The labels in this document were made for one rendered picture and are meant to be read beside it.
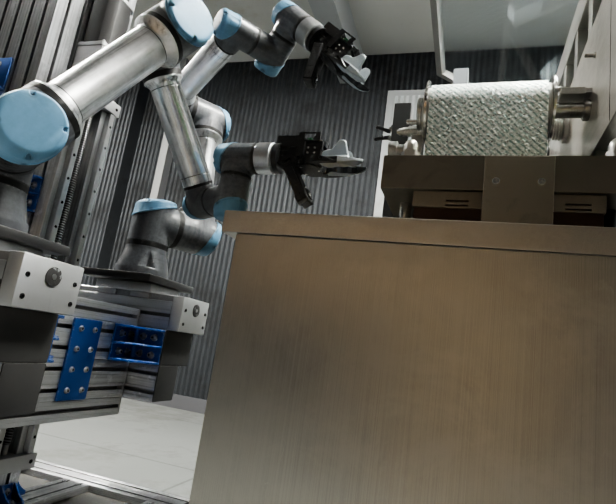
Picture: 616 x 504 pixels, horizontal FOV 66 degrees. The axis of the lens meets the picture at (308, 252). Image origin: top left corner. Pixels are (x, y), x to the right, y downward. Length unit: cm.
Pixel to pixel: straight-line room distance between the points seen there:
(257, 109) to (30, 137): 433
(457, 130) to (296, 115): 395
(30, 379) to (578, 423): 86
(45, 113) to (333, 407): 67
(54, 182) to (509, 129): 102
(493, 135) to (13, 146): 88
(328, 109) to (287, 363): 427
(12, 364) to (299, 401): 49
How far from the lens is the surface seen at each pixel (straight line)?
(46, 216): 126
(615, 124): 101
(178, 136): 123
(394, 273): 72
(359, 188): 446
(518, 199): 79
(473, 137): 107
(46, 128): 93
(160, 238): 141
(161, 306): 131
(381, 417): 71
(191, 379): 470
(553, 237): 74
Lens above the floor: 68
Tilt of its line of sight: 12 degrees up
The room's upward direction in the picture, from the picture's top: 8 degrees clockwise
